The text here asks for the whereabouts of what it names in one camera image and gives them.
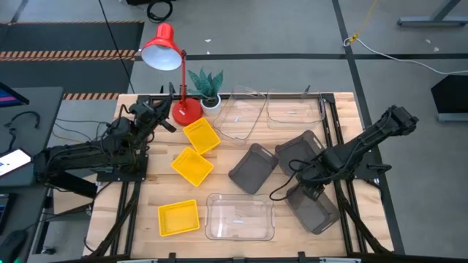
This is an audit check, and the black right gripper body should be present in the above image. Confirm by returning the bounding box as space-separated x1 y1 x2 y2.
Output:
294 164 327 193

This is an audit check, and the black box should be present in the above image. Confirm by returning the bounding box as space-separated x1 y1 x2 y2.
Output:
430 75 468 123

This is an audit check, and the smoky grey plastic bin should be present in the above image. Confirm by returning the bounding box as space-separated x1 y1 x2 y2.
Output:
228 142 279 195
285 182 341 235
274 129 326 177

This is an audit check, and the grey metal desk foot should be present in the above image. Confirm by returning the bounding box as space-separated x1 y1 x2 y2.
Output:
397 0 468 27

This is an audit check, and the black hazard-striped floor mat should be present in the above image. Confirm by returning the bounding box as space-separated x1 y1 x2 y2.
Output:
0 20 146 102

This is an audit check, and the grey side desk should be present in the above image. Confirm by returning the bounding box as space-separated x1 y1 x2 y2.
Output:
0 86 65 188

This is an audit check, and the thin black cable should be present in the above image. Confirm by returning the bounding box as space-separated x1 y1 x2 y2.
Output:
97 0 135 94

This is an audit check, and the yellow rope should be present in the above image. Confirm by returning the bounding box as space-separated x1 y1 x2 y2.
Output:
347 0 379 45

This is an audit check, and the black aluminium table frame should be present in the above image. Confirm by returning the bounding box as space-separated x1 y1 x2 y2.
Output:
87 93 395 263

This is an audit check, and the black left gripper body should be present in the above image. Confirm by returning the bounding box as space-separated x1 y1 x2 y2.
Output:
127 100 166 129

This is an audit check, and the black cable on desk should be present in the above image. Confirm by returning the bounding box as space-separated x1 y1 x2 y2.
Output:
3 110 41 129

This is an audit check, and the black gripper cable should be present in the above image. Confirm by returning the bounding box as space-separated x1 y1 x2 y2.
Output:
269 159 306 202

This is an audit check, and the white floor cable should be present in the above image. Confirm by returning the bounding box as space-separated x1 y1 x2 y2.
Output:
342 36 468 76

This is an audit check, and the red desk lamp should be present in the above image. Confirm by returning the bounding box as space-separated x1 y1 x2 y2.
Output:
140 22 204 127

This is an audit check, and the monitor with blue screen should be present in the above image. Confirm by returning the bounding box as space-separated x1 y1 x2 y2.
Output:
0 82 30 109

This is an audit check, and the green plant in white pot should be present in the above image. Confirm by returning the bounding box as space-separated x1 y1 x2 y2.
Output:
186 68 224 118

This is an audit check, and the yellow plastic basket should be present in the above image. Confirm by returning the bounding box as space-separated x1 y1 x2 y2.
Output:
170 146 215 188
157 199 201 237
182 116 222 156

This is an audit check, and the coiled black cable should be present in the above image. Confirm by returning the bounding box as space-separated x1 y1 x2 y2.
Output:
146 0 175 24

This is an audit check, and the smartphone with lit screen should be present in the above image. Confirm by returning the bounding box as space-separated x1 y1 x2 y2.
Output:
0 148 33 178

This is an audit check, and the clear plastic bin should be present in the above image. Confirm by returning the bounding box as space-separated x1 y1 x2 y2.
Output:
265 87 326 132
213 85 268 147
204 192 276 242

